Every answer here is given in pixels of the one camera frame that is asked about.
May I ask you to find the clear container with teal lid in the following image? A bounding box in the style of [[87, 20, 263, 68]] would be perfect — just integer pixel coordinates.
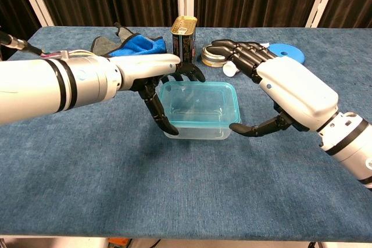
[[162, 85, 241, 141]]

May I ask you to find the round gold tin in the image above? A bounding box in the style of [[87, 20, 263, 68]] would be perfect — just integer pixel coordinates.
[[201, 44, 233, 67]]

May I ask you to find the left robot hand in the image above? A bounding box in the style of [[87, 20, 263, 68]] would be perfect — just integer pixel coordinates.
[[112, 54, 206, 136]]

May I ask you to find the white purple toothpaste tube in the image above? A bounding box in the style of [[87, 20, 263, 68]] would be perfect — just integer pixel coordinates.
[[223, 42, 270, 77]]

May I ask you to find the blue round disc with hole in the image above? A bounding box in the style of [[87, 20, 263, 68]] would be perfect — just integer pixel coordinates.
[[269, 43, 306, 64]]

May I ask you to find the black silver arm cable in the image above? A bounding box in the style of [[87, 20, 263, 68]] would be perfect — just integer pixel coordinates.
[[0, 31, 99, 59]]

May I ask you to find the orange object under table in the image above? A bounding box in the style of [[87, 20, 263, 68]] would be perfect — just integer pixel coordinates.
[[107, 238, 130, 248]]

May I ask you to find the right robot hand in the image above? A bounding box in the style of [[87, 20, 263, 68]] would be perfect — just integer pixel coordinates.
[[211, 38, 340, 138]]

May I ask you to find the black gold rectangular tin can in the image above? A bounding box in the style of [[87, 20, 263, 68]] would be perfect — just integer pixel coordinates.
[[170, 15, 198, 63]]

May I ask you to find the blue and grey cloth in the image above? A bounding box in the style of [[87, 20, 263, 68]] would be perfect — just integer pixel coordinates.
[[91, 22, 168, 58]]

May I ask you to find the blue velvet tablecloth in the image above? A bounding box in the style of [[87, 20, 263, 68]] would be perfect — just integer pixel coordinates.
[[0, 26, 372, 243]]

